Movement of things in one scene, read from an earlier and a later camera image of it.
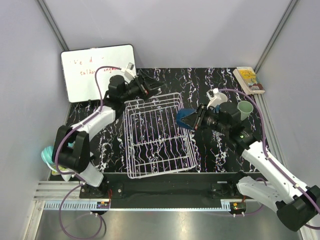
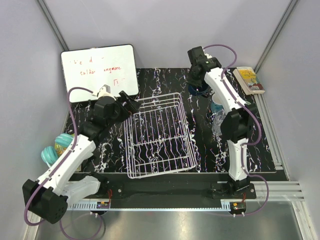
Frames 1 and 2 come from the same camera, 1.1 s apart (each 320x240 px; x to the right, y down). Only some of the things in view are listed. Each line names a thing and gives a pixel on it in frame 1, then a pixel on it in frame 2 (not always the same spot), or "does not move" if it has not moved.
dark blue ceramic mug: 182,113 -> 197,90
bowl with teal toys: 47,153 does not move
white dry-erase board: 79,67 does not move
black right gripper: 191,119 -> 197,83
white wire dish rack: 156,143 does not move
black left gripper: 149,86 -> 134,106
